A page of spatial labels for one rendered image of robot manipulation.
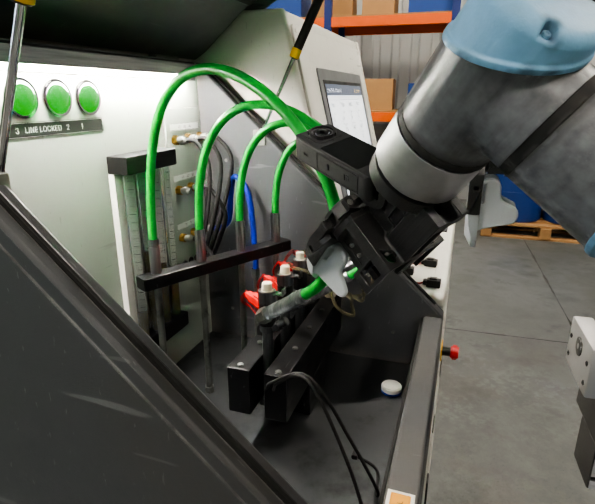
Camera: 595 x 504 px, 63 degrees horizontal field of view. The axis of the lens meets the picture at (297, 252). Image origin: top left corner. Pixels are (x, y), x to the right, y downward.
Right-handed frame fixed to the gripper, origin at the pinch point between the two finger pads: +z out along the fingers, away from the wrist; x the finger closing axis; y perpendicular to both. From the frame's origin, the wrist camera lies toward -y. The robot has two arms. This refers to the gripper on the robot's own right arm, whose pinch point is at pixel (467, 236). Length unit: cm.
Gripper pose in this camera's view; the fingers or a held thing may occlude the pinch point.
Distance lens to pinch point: 66.5
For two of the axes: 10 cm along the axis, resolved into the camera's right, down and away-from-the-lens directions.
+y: 9.4, 1.0, -3.1
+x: 3.3, -2.9, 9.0
